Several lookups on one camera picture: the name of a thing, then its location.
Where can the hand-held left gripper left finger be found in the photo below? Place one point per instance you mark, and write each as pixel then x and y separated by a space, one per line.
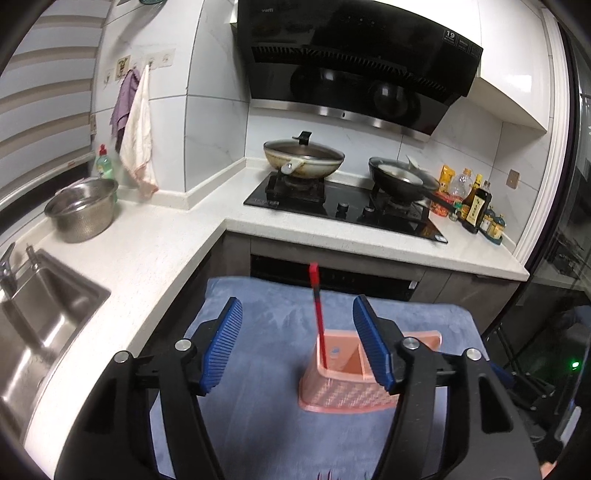
pixel 224 341

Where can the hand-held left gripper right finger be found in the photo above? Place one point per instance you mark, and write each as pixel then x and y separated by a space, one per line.
pixel 369 341

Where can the red chopstick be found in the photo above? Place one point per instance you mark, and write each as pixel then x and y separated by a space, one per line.
pixel 317 314

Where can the pink plastic utensil holder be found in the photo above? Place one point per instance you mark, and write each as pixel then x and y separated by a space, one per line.
pixel 332 392

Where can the blue plush mat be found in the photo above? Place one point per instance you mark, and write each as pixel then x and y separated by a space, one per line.
pixel 268 360

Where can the dark built-in appliance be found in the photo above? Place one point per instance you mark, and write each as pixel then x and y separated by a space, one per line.
pixel 286 270

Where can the red seasoning packet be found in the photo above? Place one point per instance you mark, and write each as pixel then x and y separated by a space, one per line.
pixel 443 207

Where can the black frying pan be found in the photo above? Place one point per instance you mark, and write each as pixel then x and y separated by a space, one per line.
pixel 401 191

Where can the black glass gas stove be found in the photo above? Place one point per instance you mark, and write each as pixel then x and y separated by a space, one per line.
pixel 300 204

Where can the small green capped bottle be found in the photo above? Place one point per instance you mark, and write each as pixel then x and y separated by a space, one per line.
pixel 455 213

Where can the small spice jars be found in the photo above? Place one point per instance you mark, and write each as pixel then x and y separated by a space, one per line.
pixel 493 226

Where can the dark soy sauce bottle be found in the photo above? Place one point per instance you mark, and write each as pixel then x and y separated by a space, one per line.
pixel 476 210

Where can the glass frying pan lid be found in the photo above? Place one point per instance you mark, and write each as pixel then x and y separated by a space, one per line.
pixel 399 171

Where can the clear plastic bottle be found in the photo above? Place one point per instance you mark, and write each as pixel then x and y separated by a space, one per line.
pixel 458 187

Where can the beige wok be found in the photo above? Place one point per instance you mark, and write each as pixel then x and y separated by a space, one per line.
pixel 316 170

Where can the yellow seasoning packet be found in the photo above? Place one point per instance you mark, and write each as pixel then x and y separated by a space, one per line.
pixel 445 177

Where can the stainless steel sink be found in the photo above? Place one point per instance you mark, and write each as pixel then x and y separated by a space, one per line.
pixel 41 314

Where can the stainless steel colander bowl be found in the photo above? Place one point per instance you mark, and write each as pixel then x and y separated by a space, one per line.
pixel 81 217

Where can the yellow capped sauce bottle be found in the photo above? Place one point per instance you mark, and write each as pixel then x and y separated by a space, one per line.
pixel 477 181

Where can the glass wok lid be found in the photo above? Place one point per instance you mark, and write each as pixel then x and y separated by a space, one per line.
pixel 304 150

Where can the small steel tap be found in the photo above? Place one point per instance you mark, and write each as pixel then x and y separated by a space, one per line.
pixel 31 258

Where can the green dish soap bottle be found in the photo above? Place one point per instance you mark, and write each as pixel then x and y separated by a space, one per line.
pixel 104 167

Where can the glass sliding door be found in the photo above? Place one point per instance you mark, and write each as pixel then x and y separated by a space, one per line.
pixel 568 258

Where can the white hanging cloth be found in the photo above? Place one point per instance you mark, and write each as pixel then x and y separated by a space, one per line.
pixel 138 138

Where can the chrome faucet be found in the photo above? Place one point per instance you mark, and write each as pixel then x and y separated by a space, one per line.
pixel 8 272

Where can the purple hanging cloth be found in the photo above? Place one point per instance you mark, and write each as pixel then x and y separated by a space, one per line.
pixel 124 108

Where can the black range hood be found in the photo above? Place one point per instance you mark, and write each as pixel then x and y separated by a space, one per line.
pixel 351 69

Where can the striped window blind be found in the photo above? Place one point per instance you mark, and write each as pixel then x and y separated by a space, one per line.
pixel 46 92

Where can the white upper cabinet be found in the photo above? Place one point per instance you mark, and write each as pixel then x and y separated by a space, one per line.
pixel 517 60

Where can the wall outlet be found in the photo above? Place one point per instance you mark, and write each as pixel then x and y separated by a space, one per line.
pixel 513 179

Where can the white wall hook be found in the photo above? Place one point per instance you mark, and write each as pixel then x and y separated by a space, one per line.
pixel 167 57
pixel 109 77
pixel 151 62

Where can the cartoon wall hook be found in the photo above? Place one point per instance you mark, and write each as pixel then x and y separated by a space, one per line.
pixel 123 64

